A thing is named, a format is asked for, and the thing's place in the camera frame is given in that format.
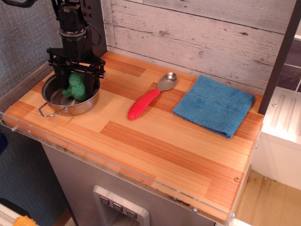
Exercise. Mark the small steel pot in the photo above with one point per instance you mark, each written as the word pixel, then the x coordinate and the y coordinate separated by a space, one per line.
pixel 52 93

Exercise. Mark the dark right shelf post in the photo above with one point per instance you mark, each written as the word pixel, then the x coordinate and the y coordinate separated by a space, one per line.
pixel 282 55

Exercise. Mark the green toy broccoli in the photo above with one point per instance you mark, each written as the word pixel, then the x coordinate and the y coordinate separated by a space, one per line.
pixel 76 88

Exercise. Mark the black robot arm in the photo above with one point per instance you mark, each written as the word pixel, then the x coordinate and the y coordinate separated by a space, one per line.
pixel 27 29

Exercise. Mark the red handled metal spoon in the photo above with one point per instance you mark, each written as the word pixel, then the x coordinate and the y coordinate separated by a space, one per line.
pixel 167 82

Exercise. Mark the dark left shelf post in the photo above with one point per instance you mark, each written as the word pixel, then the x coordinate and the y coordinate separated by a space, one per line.
pixel 92 11

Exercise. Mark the dark shelf post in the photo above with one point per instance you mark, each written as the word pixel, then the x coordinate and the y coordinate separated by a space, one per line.
pixel 92 11
pixel 282 55

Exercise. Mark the yellow object at corner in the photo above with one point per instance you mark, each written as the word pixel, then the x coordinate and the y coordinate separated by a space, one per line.
pixel 24 221

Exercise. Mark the white toy sink unit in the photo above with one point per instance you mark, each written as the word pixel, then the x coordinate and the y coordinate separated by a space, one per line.
pixel 278 149

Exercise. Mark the silver dispenser button panel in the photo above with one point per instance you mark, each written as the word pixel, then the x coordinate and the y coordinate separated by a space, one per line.
pixel 116 210

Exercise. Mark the blue folded cloth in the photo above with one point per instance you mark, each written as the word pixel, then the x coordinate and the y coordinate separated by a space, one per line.
pixel 214 106

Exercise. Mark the clear acrylic edge guard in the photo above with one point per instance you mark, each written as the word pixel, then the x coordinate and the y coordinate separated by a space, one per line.
pixel 194 167

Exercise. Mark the grey toy fridge cabinet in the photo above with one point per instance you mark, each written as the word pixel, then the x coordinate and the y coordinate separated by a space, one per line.
pixel 78 178

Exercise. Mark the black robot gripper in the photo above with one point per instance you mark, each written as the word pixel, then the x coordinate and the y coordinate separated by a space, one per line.
pixel 76 55

